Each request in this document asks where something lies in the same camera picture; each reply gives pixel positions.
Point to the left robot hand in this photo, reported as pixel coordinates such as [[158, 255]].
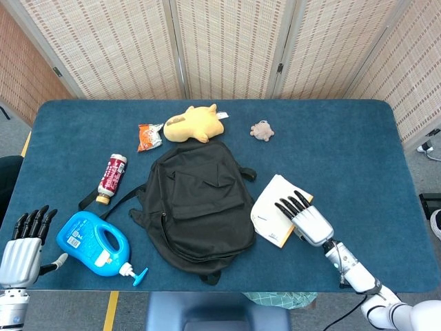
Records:
[[19, 258]]

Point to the black box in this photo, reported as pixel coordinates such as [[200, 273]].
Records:
[[430, 203]]

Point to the black screen hinge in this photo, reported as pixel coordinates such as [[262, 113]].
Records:
[[57, 71], [280, 68]]

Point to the blue table cloth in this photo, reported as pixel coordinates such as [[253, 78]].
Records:
[[344, 155]]

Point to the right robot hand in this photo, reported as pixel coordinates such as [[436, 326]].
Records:
[[311, 225]]

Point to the red label drink bottle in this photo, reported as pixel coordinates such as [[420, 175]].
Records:
[[112, 176]]

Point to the white book yellow spine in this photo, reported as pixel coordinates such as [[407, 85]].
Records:
[[268, 207]]

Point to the white black floor object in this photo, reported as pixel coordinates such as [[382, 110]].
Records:
[[425, 148]]

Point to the brown woven screen panel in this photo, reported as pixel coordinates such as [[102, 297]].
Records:
[[20, 69]]

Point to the beige woven screen panel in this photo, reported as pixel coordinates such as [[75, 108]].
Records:
[[113, 51], [327, 51], [231, 51], [413, 86]]

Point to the orange snack packet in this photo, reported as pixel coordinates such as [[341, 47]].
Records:
[[149, 138]]

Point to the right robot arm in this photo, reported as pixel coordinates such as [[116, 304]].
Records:
[[358, 276]]

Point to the green checkered cloth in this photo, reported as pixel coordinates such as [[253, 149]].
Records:
[[279, 299]]

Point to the yellow plush toy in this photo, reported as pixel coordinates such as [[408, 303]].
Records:
[[193, 124]]

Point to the yellow floor tape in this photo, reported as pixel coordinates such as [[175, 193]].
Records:
[[26, 145], [111, 310]]

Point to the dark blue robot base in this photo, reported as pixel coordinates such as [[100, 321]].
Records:
[[217, 313]]

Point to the small brown plush toy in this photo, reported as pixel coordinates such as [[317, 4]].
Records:
[[262, 131]]

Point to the blue detergent pump bottle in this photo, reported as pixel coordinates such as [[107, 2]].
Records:
[[86, 227]]

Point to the black screen foot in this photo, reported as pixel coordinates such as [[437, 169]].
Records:
[[4, 113]]

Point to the black backpack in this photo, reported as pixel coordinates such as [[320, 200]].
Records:
[[206, 213]]

